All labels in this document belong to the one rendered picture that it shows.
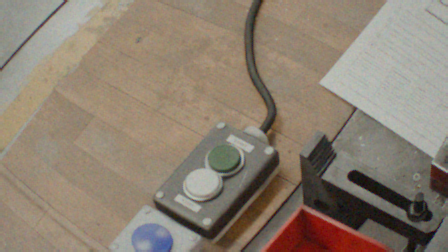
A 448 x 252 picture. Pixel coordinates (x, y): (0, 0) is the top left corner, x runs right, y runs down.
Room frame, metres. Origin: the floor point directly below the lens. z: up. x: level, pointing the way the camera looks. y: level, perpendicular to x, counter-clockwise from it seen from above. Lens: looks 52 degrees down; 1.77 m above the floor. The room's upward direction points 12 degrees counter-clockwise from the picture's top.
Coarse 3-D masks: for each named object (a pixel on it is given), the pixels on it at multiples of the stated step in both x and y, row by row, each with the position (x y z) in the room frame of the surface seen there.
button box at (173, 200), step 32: (256, 0) 0.84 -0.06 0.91; (224, 128) 0.66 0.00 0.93; (256, 128) 0.65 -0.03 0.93; (192, 160) 0.63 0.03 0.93; (256, 160) 0.61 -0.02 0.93; (160, 192) 0.60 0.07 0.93; (224, 192) 0.59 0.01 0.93; (256, 192) 0.60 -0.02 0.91; (192, 224) 0.56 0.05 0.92; (224, 224) 0.56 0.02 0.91
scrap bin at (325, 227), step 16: (304, 208) 0.53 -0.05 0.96; (288, 224) 0.52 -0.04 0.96; (304, 224) 0.53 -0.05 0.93; (320, 224) 0.51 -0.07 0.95; (336, 224) 0.50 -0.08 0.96; (272, 240) 0.50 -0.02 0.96; (288, 240) 0.51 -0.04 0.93; (304, 240) 0.53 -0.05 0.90; (320, 240) 0.52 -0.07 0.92; (336, 240) 0.50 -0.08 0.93; (352, 240) 0.49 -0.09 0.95; (368, 240) 0.47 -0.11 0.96
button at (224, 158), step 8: (224, 144) 0.63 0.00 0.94; (216, 152) 0.63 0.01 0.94; (224, 152) 0.62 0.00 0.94; (232, 152) 0.62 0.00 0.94; (208, 160) 0.62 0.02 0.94; (216, 160) 0.62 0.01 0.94; (224, 160) 0.62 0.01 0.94; (232, 160) 0.61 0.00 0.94; (240, 160) 0.62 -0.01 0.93; (216, 168) 0.61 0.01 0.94; (224, 168) 0.61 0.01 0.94; (232, 168) 0.61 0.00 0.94
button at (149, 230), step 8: (144, 224) 0.56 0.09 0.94; (152, 224) 0.56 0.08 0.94; (136, 232) 0.55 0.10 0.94; (144, 232) 0.55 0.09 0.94; (152, 232) 0.55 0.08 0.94; (160, 232) 0.55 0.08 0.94; (168, 232) 0.55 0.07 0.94; (136, 240) 0.54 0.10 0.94; (144, 240) 0.54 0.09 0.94; (152, 240) 0.54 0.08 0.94; (160, 240) 0.54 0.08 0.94; (168, 240) 0.54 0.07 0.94; (136, 248) 0.54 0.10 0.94; (144, 248) 0.53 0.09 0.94; (152, 248) 0.53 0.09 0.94; (160, 248) 0.53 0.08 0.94; (168, 248) 0.53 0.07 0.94
